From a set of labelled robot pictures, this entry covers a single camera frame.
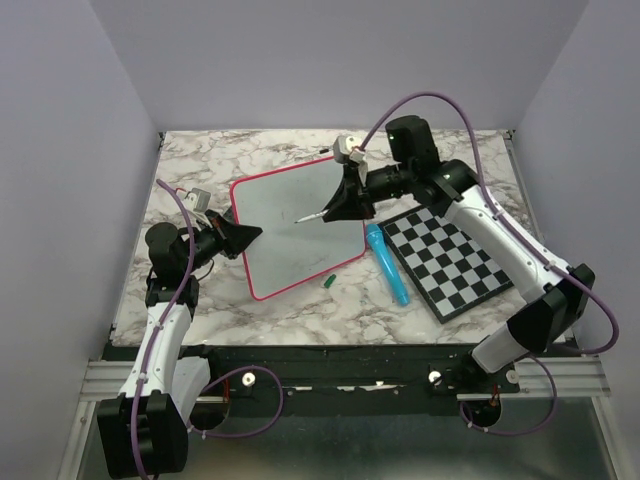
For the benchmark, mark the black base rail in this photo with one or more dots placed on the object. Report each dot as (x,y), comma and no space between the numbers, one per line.
(341,381)

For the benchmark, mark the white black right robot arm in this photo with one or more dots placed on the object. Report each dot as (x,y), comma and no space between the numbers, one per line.
(551,288)

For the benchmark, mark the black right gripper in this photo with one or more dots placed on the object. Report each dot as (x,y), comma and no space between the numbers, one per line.
(351,203)

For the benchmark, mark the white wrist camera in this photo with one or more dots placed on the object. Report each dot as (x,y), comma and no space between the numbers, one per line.
(347,151)
(197,200)

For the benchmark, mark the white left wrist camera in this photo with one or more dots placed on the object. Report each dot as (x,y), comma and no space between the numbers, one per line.
(197,200)

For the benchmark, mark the black white chessboard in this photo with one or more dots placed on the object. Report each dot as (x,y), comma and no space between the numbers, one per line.
(450,271)

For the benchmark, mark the green marker cap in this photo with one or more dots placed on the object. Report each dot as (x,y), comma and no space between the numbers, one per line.
(329,281)

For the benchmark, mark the pink framed whiteboard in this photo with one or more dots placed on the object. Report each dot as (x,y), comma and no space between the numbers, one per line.
(288,253)

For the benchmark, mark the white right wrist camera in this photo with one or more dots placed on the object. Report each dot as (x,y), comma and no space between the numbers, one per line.
(347,151)

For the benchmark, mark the white whiteboard marker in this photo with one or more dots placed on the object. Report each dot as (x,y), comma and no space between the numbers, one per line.
(311,217)

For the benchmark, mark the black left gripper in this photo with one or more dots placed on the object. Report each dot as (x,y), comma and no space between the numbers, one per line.
(232,237)

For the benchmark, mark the aluminium frame rail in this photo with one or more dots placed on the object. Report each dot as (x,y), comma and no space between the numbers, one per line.
(356,309)

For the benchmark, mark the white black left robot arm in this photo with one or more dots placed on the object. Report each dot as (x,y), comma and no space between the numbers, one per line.
(144,429)

